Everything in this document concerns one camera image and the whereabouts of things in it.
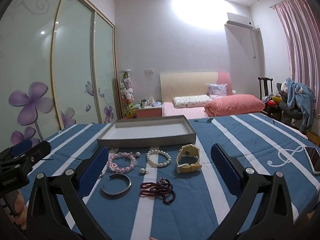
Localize pink bead charm bracelet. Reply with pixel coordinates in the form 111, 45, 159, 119
107, 151, 142, 173

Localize silver cuff bangle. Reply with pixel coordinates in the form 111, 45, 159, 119
101, 173, 132, 198

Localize single pearl pendant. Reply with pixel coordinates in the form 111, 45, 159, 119
139, 168, 149, 175

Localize white pearl bracelet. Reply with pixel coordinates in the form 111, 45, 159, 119
146, 148, 173, 168

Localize dark red bead bracelet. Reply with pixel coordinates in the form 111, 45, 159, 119
139, 177, 176, 205

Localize grey shallow cardboard tray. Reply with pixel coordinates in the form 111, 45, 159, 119
97, 115, 196, 148

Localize person left hand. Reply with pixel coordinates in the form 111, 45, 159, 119
10, 190, 28, 230

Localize blue white striped tablecloth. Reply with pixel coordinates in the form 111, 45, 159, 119
18, 112, 320, 240

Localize white smartphone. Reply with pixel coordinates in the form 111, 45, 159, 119
305, 147, 320, 175

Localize hanging plush toy stack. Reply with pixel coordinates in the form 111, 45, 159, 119
119, 70, 135, 119

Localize sliding floral wardrobe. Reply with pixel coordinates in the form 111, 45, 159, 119
1, 0, 120, 148

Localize white mug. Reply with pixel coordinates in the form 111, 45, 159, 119
141, 100, 148, 107

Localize dark wooden chair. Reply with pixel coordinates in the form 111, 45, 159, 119
258, 77, 282, 121

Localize pink bedside nightstand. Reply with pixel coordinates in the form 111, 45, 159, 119
136, 106, 162, 118

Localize folded coral pink quilt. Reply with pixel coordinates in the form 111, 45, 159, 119
204, 94, 265, 117

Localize blue plush garment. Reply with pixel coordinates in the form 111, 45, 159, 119
286, 77, 317, 133

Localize white patterned pillow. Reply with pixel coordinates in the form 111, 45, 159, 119
173, 94, 212, 108

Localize purple small pillow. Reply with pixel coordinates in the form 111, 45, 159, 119
207, 83, 227, 98

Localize bed with beige headboard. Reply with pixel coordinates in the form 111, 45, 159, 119
159, 71, 267, 120

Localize pink curtain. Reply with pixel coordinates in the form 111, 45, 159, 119
274, 0, 320, 98

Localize wall power socket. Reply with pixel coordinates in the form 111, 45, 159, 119
145, 69, 154, 74

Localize white wall air conditioner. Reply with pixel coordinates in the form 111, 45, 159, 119
225, 12, 254, 30

